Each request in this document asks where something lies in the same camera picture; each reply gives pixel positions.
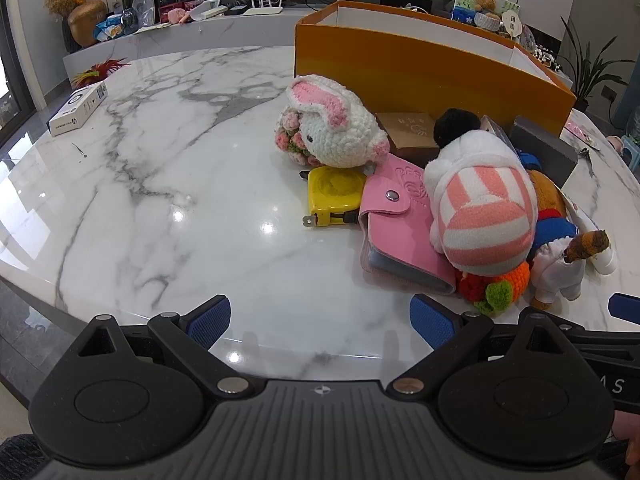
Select yellow tape measure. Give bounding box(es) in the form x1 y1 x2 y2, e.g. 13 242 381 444
300 166 369 228

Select orange cardboard box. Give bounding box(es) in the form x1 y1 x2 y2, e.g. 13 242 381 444
294 0 577 137

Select pink striped white plush toy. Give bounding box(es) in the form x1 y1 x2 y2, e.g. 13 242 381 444
424 108 539 277

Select grey box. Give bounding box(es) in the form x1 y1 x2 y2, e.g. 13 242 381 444
509 115 580 188

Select cluster of small ornaments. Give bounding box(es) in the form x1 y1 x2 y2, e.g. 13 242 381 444
530 45 566 73

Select pink printed card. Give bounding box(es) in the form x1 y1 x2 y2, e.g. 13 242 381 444
564 120 602 152

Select small brown box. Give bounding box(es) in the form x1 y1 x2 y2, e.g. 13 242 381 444
375 110 442 163

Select white printed carton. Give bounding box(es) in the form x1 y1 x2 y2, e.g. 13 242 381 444
47 82 109 137

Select pink card holder wallet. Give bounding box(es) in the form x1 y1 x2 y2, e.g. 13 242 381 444
359 154 458 296

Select potted long-leaf plant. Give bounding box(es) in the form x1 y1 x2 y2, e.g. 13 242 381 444
557 17 636 111

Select brown bear plush blue clothes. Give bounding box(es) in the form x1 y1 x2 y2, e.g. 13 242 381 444
517 152 617 311

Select pink and green stools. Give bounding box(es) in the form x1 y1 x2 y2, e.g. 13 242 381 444
605 135 640 171

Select white crochet rabbit with flowers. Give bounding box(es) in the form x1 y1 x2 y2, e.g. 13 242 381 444
274 75 392 169

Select white marble cabinet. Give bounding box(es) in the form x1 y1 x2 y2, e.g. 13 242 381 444
62 0 451 81

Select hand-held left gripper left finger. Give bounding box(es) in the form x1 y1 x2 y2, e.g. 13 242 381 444
65 295 251 396

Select round white sign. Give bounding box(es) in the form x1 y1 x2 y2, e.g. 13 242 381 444
500 9 524 38

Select orange crochet carrot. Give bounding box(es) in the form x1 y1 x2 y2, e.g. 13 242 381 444
456 260 531 317

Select blue snack packets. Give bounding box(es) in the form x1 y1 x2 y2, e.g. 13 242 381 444
95 14 126 42

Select person's right hand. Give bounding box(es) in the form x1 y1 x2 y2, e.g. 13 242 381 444
614 410 640 480

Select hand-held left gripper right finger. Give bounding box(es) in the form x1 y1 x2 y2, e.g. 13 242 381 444
386 294 586 396

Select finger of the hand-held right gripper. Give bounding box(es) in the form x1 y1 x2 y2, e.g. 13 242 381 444
608 292 640 319

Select dark cloth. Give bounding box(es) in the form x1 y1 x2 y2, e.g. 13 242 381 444
0 432 48 480

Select white flat device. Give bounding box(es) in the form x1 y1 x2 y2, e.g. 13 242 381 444
187 0 228 22

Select red green feather decoration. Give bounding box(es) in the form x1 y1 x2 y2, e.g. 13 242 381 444
70 58 132 90

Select golden vase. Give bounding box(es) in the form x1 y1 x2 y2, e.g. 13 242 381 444
67 0 108 48

